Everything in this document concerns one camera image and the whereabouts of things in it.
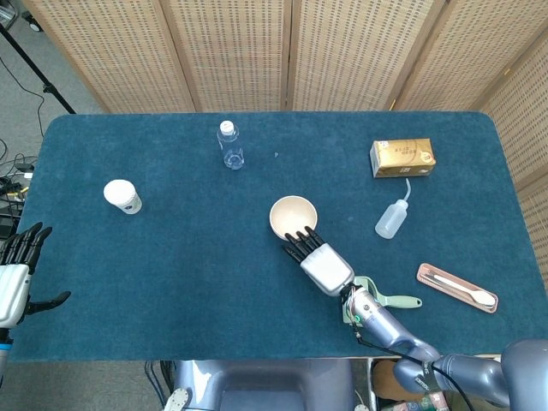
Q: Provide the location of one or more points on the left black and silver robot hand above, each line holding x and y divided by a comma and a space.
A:
13, 291

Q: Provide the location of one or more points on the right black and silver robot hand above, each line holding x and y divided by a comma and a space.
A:
327, 269

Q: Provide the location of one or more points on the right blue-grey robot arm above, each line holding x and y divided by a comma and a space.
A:
385, 325

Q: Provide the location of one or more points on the pale green lint roller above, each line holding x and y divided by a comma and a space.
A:
398, 301

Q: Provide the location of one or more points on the translucent squeeze bottle with nozzle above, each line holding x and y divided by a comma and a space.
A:
390, 220

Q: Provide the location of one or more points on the bin of assorted clutter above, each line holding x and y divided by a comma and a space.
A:
383, 381

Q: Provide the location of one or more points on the pink cutlery tray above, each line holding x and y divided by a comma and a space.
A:
456, 287

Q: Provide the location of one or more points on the blue-grey robot torso base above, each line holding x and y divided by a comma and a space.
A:
265, 385

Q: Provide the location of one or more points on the blue table cloth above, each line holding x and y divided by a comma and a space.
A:
192, 265

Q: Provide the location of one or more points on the gold tissue box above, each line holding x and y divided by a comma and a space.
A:
402, 157

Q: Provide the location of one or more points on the white paper cup with lid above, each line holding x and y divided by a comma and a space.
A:
122, 196

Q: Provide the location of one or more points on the light wooden spoon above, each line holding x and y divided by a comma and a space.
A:
475, 293

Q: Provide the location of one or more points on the clear plastic water bottle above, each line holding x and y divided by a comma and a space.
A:
231, 150

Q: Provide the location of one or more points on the woven rattan screen panel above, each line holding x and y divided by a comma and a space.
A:
115, 55
462, 64
526, 128
355, 55
231, 55

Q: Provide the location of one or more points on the black tripod stand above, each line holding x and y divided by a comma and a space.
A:
38, 75

